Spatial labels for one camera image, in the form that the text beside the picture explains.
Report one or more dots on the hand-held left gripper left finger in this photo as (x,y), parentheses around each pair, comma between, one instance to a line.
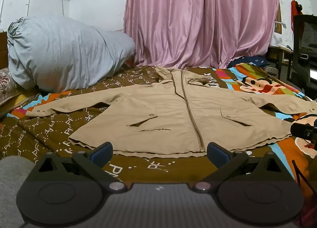
(102,152)

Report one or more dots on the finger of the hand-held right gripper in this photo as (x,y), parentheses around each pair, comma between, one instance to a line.
(301,130)

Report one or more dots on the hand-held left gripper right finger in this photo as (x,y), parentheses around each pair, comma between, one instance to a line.
(217,152)

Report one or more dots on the beige zip jacket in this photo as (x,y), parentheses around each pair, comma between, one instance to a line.
(168,111)

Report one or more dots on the brown printed blanket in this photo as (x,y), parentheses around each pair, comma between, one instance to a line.
(49,131)

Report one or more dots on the dark desk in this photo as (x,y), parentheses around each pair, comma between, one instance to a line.
(278,55)

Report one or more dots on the black mesh office chair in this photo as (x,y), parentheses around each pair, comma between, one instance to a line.
(303,49)

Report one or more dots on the dark blue backpack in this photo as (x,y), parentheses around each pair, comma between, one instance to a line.
(250,60)

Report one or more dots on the person's grey trouser leg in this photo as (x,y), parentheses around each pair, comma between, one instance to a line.
(12,188)

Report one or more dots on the grey bundled duvet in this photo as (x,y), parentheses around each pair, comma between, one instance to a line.
(62,52)

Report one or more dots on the floral pillow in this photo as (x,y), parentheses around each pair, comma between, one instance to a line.
(7,86)

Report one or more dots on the red hanging cloth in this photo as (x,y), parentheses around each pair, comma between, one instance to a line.
(294,11)

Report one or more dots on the pink curtain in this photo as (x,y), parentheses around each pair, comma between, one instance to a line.
(198,17)

